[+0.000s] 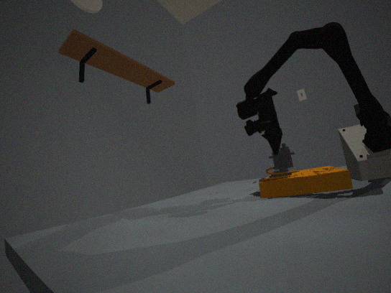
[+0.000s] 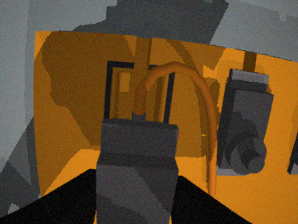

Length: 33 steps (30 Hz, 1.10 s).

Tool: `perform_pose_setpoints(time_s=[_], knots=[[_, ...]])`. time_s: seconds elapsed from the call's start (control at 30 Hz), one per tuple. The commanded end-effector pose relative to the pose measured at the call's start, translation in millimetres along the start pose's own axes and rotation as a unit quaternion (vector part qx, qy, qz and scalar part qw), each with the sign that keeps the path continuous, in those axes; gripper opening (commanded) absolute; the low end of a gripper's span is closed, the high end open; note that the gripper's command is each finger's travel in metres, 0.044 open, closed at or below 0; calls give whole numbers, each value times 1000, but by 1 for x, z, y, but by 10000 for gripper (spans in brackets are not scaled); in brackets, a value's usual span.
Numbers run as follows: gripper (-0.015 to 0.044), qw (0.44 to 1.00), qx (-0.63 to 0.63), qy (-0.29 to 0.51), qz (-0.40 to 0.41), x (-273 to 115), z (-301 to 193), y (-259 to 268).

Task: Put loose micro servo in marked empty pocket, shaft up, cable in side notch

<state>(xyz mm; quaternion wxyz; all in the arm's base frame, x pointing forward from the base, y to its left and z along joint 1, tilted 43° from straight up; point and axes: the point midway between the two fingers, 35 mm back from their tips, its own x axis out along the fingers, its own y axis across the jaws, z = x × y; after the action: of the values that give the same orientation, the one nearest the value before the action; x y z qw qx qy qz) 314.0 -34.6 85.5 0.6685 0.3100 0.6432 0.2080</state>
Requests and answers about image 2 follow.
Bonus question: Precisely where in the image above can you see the orange flat plate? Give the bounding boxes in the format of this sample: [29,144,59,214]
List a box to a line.
[33,31,298,224]

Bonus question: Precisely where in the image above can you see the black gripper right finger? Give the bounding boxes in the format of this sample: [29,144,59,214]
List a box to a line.
[170,175,253,224]

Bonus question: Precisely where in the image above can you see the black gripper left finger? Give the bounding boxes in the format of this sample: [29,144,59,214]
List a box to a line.
[0,169,97,224]

